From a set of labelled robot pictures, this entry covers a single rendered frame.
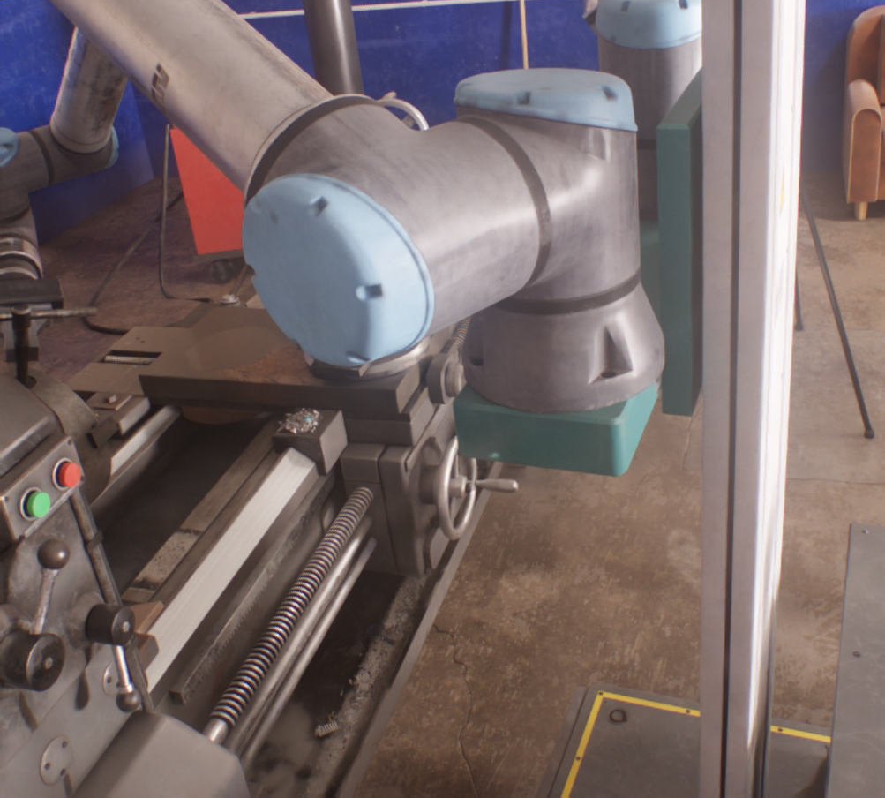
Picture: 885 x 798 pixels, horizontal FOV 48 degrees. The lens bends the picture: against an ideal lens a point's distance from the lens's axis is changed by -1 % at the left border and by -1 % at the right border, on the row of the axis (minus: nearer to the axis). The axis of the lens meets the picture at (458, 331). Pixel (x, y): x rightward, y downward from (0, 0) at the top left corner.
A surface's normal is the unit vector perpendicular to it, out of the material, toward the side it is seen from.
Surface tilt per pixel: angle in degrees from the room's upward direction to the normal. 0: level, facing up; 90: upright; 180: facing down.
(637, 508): 0
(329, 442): 90
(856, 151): 90
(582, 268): 90
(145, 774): 32
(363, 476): 90
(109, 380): 0
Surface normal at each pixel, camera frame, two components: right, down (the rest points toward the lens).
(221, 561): 0.47, -0.70
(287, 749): -0.11, -0.89
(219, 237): 0.05, 0.44
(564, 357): -0.05, 0.11
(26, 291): 0.23, -0.80
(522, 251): 0.68, 0.42
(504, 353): -0.61, 0.08
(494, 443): -0.36, 0.45
